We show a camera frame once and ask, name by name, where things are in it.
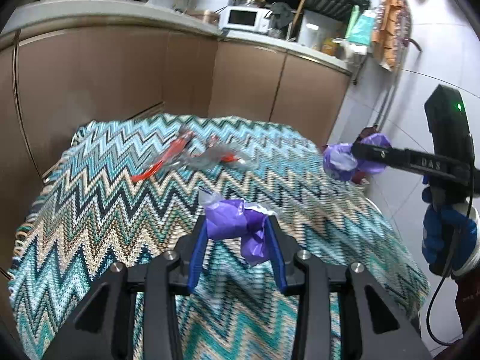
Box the zigzag teal table cloth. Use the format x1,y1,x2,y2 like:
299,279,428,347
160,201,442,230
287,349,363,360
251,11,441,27
8,114,430,359

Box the brown kitchen cabinets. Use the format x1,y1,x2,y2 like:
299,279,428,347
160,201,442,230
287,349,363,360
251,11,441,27
0,0,353,233

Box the long red clear wrapper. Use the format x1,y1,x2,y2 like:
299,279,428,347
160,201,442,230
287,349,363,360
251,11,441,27
131,129,194,183

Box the black cable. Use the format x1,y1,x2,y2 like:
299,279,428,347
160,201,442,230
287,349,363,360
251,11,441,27
424,194,478,347

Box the right blue white gloved hand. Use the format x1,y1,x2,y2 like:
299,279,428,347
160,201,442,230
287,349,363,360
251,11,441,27
421,187,479,279

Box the hanging teal bag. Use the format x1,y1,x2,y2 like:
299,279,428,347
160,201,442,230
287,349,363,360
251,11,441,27
345,5,376,47

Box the small purple wrapper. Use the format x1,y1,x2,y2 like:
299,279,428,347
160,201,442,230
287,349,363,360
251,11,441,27
198,187,278,267

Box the copper pot with lid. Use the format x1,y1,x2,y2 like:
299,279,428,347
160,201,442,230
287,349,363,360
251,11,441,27
186,10,220,27

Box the clear red crumpled wrapper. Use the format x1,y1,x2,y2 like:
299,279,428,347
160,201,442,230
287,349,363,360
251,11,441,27
186,134,256,171

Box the large purple wrapper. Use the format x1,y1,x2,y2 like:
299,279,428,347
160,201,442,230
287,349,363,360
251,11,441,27
323,143,386,181

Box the white microwave oven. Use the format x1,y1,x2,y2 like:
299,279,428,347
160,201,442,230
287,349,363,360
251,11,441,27
219,6,271,34

